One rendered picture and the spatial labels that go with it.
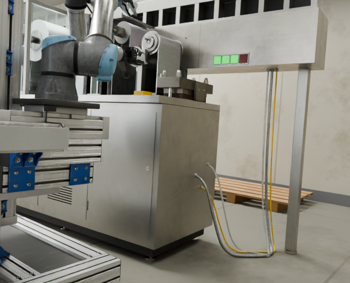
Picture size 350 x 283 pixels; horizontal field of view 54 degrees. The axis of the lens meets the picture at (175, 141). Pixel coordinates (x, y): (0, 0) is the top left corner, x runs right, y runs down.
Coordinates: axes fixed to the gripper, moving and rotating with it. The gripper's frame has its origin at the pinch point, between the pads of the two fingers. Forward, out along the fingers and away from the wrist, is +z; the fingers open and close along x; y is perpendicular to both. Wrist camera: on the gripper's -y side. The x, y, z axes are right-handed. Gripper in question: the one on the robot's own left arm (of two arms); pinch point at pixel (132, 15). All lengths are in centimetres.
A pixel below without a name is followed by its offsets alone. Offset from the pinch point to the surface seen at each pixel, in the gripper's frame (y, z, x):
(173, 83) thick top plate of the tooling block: -20.9, 34.3, -22.8
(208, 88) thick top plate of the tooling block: 1, 60, -27
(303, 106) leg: 7, 80, -83
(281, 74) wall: 169, 195, -4
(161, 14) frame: 45, 27, 17
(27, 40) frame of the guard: -10, 0, 95
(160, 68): -8.5, 33.0, -7.4
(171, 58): 4.9, 36.2, -7.4
